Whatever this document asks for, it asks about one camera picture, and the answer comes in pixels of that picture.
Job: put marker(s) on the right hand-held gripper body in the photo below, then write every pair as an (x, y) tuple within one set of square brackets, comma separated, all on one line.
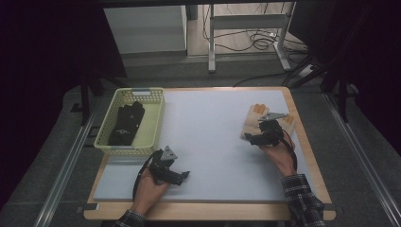
[(271, 132)]

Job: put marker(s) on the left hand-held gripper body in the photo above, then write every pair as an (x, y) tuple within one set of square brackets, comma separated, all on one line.
[(162, 168)]

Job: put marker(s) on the pale yellow plastic basket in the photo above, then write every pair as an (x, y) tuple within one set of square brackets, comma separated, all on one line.
[(148, 126)]

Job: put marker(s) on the black glove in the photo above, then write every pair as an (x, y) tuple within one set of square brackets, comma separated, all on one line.
[(126, 126)]

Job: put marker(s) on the person's right hand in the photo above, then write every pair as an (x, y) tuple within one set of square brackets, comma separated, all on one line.
[(285, 159)]

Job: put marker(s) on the person's left hand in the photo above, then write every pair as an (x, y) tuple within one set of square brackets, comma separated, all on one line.
[(146, 195)]

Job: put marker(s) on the white foam mat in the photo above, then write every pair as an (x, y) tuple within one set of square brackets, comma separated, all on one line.
[(214, 142)]

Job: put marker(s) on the black metal stand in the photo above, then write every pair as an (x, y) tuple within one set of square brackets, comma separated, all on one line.
[(84, 101), (342, 94)]

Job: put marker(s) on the white cabinet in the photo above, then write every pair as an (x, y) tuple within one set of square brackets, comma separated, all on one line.
[(145, 28)]

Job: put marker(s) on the black table corner bracket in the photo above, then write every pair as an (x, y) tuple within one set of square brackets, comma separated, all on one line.
[(88, 207)]

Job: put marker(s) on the aluminium floor rail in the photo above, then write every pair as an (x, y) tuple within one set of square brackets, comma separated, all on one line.
[(63, 176), (362, 157)]

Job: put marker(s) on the white metal desk frame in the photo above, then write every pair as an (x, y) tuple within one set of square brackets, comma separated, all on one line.
[(249, 21)]

